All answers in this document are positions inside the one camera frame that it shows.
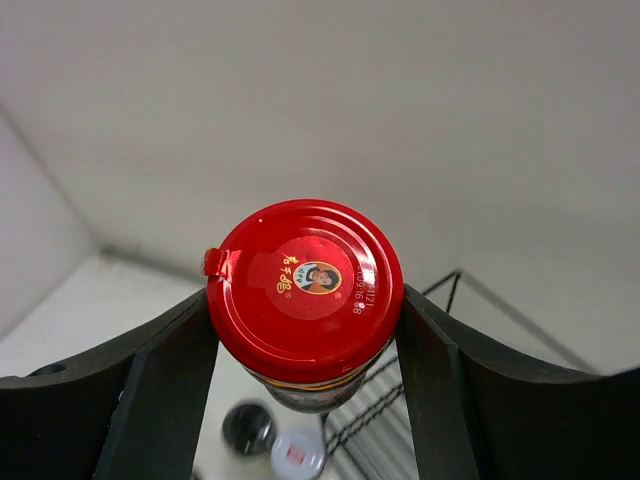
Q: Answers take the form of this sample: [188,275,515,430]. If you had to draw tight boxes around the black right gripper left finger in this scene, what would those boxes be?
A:
[1,291,219,479]

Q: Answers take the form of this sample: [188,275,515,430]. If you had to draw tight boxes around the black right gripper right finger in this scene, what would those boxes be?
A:
[396,288,639,479]

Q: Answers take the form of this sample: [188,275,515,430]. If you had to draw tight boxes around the red lid chili jar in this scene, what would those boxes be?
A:
[203,199,404,413]

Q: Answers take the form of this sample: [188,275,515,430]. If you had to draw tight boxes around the black knob grinder jar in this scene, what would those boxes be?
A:
[221,401,278,458]

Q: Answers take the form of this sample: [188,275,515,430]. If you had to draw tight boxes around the white lid dark spice jar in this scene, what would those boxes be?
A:
[270,427,327,480]

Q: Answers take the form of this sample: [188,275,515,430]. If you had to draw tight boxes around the black wire rack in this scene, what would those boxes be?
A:
[321,268,597,479]

